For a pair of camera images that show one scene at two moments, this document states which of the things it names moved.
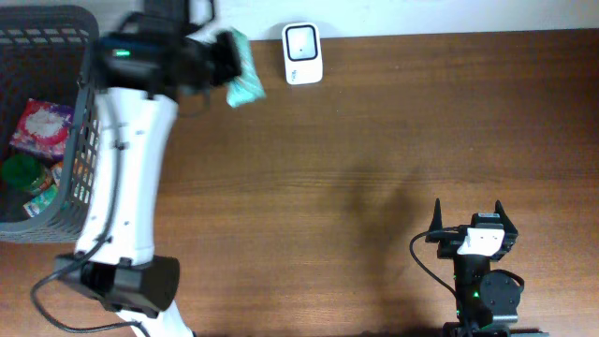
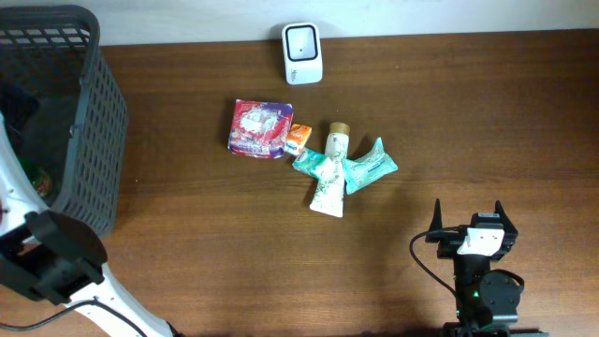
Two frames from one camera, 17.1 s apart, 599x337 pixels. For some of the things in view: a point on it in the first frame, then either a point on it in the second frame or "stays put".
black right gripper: x=449 y=241 stays put
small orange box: x=56 y=171 → x=297 y=139
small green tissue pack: x=39 y=200 → x=311 y=162
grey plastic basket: x=51 y=53 stays put
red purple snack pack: x=43 y=127 → x=260 y=129
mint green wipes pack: x=249 y=88 → x=368 y=168
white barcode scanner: x=302 y=53 stays put
